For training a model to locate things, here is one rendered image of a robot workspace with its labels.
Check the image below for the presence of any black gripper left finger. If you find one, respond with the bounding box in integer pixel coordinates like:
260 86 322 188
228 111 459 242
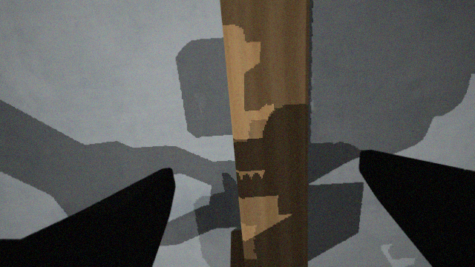
0 168 176 267

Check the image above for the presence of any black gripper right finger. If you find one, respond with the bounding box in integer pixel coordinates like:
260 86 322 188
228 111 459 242
358 150 475 267

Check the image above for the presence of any brown wooden board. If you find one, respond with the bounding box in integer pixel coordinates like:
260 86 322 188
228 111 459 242
220 0 309 267

